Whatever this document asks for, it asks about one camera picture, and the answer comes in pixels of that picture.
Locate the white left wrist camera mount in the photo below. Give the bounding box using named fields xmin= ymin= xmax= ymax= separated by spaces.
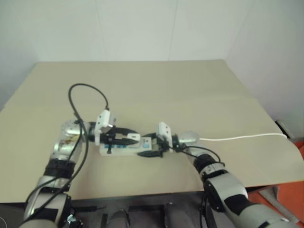
xmin=94 ymin=109 xmax=117 ymax=146

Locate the white power strip cord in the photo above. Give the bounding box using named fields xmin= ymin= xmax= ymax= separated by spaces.
xmin=199 ymin=133 xmax=288 ymax=141

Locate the white power strip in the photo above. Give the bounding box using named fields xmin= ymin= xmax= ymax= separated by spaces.
xmin=99 ymin=135 xmax=168 ymax=158

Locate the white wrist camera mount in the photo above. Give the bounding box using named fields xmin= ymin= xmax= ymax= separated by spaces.
xmin=155 ymin=121 xmax=173 ymax=153
xmin=94 ymin=109 xmax=117 ymax=146

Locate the beige table cover sheet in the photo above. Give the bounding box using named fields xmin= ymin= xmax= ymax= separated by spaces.
xmin=0 ymin=60 xmax=304 ymax=205

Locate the black table frame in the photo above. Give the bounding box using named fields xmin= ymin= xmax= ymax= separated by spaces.
xmin=71 ymin=191 xmax=216 ymax=228

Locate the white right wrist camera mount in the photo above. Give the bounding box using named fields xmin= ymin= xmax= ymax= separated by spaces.
xmin=155 ymin=121 xmax=173 ymax=153

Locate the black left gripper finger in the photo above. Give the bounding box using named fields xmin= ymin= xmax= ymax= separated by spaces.
xmin=115 ymin=128 xmax=137 ymax=136
xmin=114 ymin=139 xmax=140 ymax=146

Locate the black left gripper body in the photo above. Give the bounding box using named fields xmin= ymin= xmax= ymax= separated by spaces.
xmin=99 ymin=127 xmax=119 ymax=154

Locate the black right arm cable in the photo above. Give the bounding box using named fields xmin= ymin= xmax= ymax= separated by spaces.
xmin=174 ymin=145 xmax=226 ymax=168

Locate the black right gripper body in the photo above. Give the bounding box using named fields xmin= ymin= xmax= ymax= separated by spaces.
xmin=152 ymin=137 xmax=171 ymax=158

